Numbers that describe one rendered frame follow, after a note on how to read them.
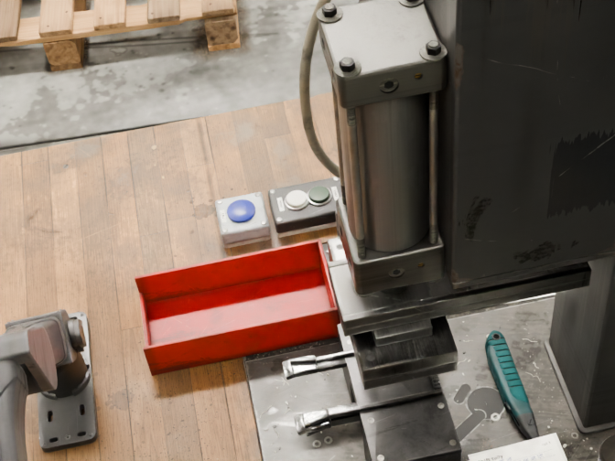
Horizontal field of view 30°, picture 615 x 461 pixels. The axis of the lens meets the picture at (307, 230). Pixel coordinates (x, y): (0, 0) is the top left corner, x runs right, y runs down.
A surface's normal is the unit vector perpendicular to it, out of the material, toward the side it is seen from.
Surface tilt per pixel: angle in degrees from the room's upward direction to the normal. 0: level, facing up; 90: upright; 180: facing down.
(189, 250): 0
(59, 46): 90
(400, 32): 0
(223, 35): 90
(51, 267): 0
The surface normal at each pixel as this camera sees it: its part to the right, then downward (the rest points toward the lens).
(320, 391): -0.08, -0.65
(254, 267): 0.19, 0.74
